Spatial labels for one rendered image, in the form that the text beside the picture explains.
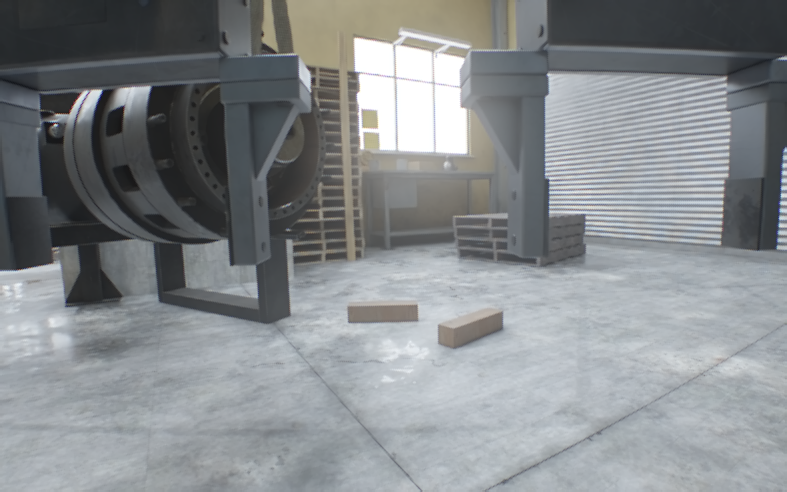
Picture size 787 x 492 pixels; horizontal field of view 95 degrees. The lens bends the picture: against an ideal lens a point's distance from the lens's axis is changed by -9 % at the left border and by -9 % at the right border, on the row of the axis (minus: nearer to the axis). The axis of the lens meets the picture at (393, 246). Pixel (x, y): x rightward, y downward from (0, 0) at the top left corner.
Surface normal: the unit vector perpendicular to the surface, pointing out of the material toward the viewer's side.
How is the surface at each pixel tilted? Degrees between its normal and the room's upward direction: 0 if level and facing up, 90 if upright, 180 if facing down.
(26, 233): 90
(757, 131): 90
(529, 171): 90
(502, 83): 90
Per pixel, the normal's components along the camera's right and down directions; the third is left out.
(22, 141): 1.00, -0.03
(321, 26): 0.48, 0.09
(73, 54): 0.01, 0.11
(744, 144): -1.00, 0.03
